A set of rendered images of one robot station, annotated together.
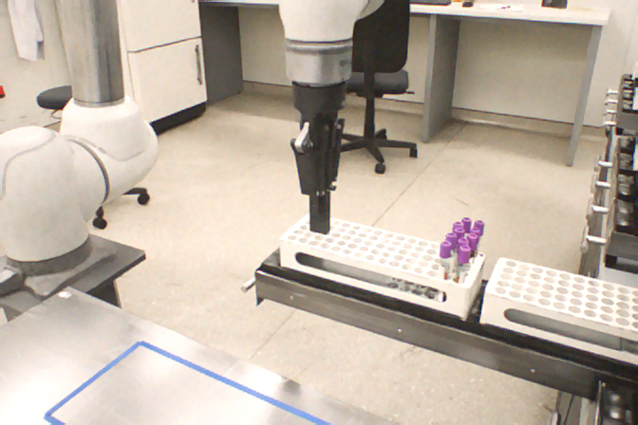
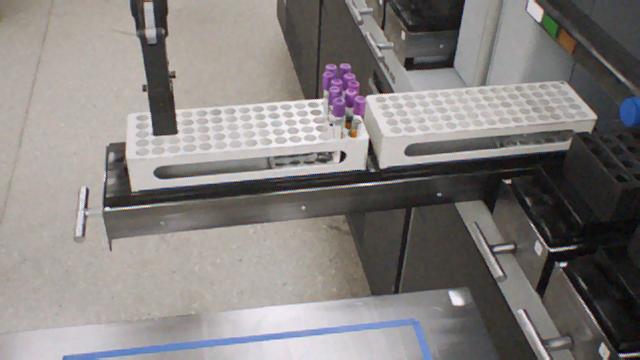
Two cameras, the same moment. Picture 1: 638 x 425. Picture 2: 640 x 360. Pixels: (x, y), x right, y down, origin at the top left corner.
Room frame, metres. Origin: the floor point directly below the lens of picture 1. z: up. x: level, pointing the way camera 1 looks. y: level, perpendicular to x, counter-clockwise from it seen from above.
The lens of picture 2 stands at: (0.10, 0.31, 1.36)
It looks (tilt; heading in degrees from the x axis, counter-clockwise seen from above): 39 degrees down; 320
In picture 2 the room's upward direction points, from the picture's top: 3 degrees clockwise
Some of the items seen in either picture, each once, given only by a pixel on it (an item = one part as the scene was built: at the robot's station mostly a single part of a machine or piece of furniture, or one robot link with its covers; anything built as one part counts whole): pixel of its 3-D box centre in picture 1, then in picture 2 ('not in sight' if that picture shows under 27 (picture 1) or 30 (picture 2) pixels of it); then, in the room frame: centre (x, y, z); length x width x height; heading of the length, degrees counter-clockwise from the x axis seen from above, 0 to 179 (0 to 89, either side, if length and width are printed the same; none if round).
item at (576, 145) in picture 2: not in sight; (596, 178); (0.39, -0.37, 0.85); 0.12 x 0.02 x 0.06; 154
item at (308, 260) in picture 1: (379, 264); (248, 145); (0.71, -0.08, 0.83); 0.30 x 0.10 x 0.06; 63
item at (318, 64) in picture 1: (318, 60); not in sight; (0.76, 0.01, 1.13); 0.09 x 0.09 x 0.06
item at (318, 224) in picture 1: (318, 212); (162, 110); (0.75, 0.01, 0.90); 0.03 x 0.01 x 0.07; 63
